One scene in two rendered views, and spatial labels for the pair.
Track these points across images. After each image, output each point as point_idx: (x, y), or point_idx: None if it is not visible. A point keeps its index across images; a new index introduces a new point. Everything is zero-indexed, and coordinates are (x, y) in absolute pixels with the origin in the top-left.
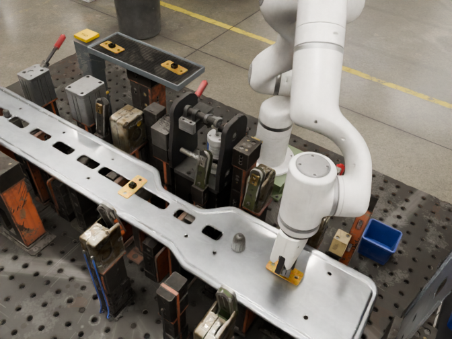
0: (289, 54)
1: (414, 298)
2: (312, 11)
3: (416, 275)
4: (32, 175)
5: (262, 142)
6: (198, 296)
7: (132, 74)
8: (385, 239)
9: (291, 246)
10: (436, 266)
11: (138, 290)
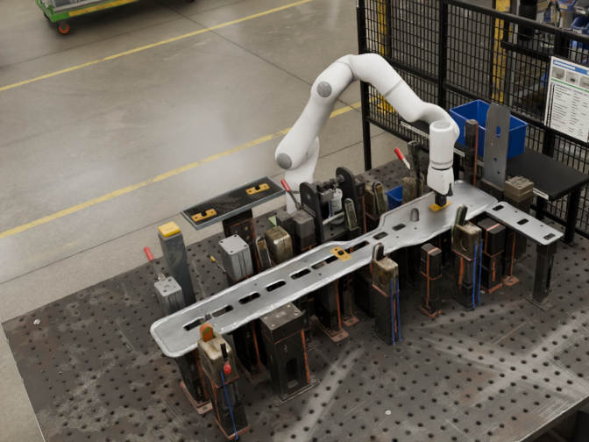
0: (326, 119)
1: (464, 181)
2: (386, 72)
3: None
4: (256, 344)
5: None
6: (401, 295)
7: (235, 218)
8: (398, 197)
9: (451, 172)
10: (424, 188)
11: None
